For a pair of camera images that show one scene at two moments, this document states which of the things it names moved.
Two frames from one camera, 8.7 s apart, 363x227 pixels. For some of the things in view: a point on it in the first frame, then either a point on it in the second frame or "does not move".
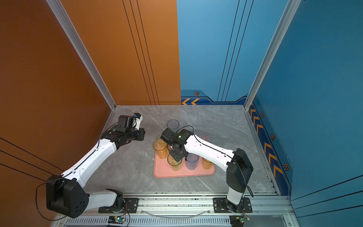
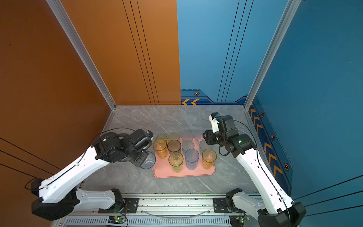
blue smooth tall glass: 172,124 -> 149,161
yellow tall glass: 160,146 does not move
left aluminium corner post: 82,50 does not move
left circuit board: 116,219 does not move
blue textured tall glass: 191,161 does not move
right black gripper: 176,158 -> 209,137
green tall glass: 175,164 does not move
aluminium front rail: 186,211 does not move
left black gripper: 142,132 -> 140,162
